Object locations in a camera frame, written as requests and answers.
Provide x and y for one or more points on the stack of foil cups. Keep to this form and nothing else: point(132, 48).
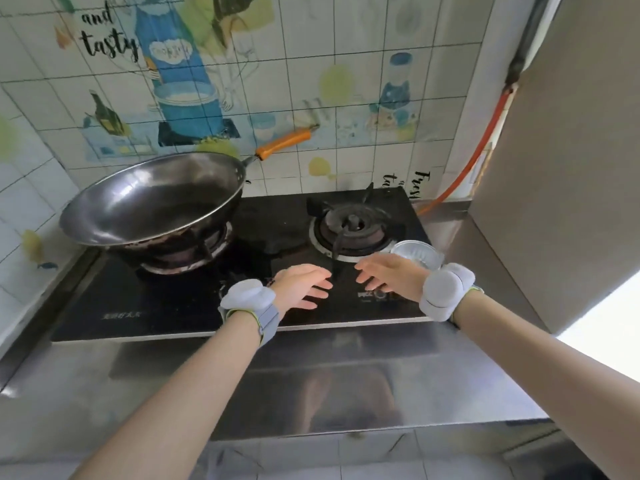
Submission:
point(420, 250)

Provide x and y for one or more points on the person's right hand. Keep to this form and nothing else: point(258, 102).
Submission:
point(400, 274)

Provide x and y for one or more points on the person's left forearm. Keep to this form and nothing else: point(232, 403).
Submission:
point(170, 409)

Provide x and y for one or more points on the white wrist tracker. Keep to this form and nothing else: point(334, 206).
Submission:
point(442, 289)
point(247, 294)

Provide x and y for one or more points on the beige wooden cabinet panel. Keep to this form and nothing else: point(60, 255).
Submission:
point(565, 169)

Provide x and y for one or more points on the dark grey gas pipe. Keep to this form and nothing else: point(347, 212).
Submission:
point(530, 34)

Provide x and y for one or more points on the white right wrist tracker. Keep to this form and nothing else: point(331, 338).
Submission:
point(442, 289)

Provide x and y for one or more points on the stove burner under wok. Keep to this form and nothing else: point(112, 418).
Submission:
point(185, 257)

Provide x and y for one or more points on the person's left hand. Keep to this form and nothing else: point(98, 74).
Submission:
point(300, 287)

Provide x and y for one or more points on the black glass gas stove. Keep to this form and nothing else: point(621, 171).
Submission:
point(150, 304)

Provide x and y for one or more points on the white left wrist tracker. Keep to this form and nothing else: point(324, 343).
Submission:
point(247, 294)

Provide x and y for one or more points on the person's right forearm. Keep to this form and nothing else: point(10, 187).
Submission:
point(550, 364)

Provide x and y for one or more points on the uncovered black stove burner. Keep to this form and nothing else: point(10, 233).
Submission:
point(350, 227)

